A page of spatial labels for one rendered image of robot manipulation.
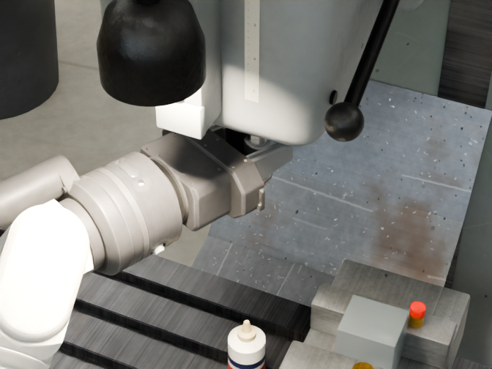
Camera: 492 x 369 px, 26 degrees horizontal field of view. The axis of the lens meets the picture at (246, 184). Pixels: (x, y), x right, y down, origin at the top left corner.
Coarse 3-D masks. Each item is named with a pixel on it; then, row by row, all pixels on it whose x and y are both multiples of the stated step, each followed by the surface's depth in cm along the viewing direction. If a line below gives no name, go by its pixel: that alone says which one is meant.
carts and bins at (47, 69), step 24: (0, 0) 279; (24, 0) 284; (48, 0) 295; (0, 24) 283; (24, 24) 288; (48, 24) 299; (0, 48) 288; (24, 48) 293; (48, 48) 303; (0, 72) 294; (24, 72) 298; (48, 72) 307; (0, 96) 299; (24, 96) 303; (48, 96) 312
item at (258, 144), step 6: (228, 138) 97; (234, 138) 96; (258, 138) 96; (234, 144) 97; (240, 144) 96; (246, 144) 96; (252, 144) 96; (258, 144) 96; (264, 144) 97; (270, 144) 98; (240, 150) 97; (246, 150) 97; (252, 150) 97; (258, 150) 97; (270, 174) 100; (264, 180) 100
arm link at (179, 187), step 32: (128, 160) 91; (160, 160) 93; (192, 160) 94; (224, 160) 94; (128, 192) 88; (160, 192) 90; (192, 192) 91; (224, 192) 93; (256, 192) 93; (160, 224) 90; (192, 224) 94
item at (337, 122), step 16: (384, 0) 82; (384, 16) 81; (384, 32) 81; (368, 48) 81; (368, 64) 80; (352, 80) 80; (368, 80) 80; (352, 96) 79; (336, 112) 78; (352, 112) 78; (336, 128) 78; (352, 128) 78
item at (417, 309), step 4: (412, 304) 109; (416, 304) 109; (420, 304) 109; (424, 304) 109; (412, 308) 109; (416, 308) 109; (420, 308) 109; (424, 308) 109; (412, 312) 109; (416, 312) 108; (420, 312) 108; (424, 312) 109; (412, 316) 109; (416, 316) 109; (420, 316) 109; (424, 316) 109; (412, 320) 109; (416, 320) 109; (420, 320) 109; (412, 324) 110; (416, 324) 110; (420, 324) 110
